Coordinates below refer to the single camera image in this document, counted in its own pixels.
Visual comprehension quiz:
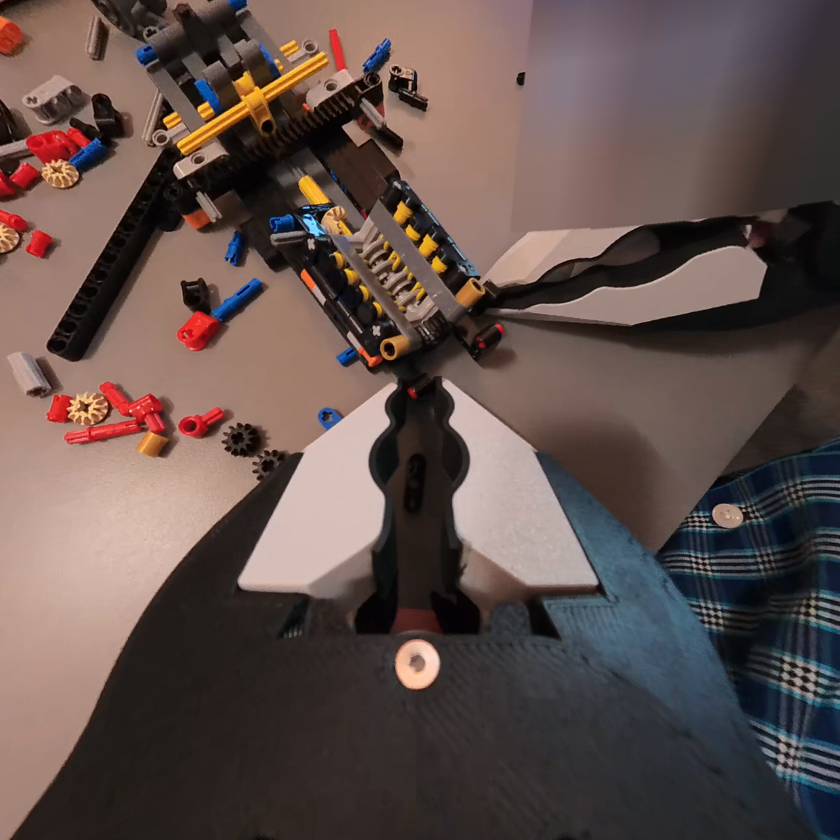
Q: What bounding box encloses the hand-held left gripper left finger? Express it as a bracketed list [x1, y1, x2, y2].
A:
[236, 382, 403, 599]

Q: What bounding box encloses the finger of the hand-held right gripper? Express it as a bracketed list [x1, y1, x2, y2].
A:
[486, 209, 788, 308]
[499, 236, 770, 328]

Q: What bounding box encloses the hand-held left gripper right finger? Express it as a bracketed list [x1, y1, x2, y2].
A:
[438, 377, 601, 603]

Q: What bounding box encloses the lego vehicle chassis assembly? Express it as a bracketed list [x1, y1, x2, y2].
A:
[92, 0, 509, 398]

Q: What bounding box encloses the short black lego beam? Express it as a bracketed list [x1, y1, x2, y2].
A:
[403, 453, 427, 513]

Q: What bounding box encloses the red lego pin connector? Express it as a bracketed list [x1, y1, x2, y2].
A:
[177, 407, 225, 438]

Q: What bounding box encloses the long red lego pin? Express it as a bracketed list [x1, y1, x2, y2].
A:
[63, 422, 143, 446]

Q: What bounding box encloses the black lego pin connector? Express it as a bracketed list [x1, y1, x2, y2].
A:
[387, 64, 429, 111]

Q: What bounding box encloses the grey lego connector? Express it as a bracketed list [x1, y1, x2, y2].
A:
[7, 351, 56, 398]

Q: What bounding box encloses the long black lego beam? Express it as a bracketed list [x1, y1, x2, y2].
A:
[46, 152, 179, 362]

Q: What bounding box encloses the grey lego connector block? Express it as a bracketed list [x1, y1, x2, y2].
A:
[21, 74, 74, 126]

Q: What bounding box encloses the blue plaid shirt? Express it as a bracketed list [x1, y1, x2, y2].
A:
[656, 440, 840, 821]

